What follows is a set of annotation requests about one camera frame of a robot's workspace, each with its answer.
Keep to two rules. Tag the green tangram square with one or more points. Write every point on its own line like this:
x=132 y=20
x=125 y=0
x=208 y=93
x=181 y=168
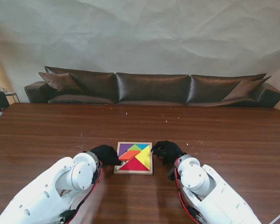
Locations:
x=135 y=147

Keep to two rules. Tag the small metal side table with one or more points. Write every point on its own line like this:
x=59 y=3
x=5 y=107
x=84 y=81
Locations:
x=12 y=93

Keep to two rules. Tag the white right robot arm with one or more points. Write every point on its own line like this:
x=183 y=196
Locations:
x=207 y=193

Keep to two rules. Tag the light wooden square tray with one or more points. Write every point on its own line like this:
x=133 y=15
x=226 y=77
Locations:
x=133 y=172

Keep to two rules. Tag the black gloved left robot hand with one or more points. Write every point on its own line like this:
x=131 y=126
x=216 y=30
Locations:
x=107 y=155

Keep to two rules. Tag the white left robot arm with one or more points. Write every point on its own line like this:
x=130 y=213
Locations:
x=53 y=186

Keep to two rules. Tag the orange tangram parallelogram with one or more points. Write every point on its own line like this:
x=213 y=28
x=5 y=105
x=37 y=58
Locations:
x=129 y=155

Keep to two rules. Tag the dark brown leather sofa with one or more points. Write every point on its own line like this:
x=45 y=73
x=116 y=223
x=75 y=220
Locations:
x=151 y=88

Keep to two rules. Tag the large red tangram triangle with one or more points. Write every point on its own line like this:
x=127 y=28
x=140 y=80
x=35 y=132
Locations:
x=135 y=165

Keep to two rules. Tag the white crumpled backdrop sheet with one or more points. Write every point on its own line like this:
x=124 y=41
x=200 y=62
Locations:
x=140 y=35

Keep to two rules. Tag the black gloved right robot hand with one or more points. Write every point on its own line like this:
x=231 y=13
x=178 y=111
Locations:
x=169 y=151

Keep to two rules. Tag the brown throw cushion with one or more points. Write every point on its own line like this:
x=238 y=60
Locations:
x=243 y=89
x=60 y=82

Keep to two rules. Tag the large yellow tangram triangle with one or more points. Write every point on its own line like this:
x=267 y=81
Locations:
x=144 y=156

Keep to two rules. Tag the small blue tangram triangle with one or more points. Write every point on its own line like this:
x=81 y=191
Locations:
x=142 y=146

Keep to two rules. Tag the purple tangram triangle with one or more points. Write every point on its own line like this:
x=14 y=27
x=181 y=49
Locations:
x=124 y=148

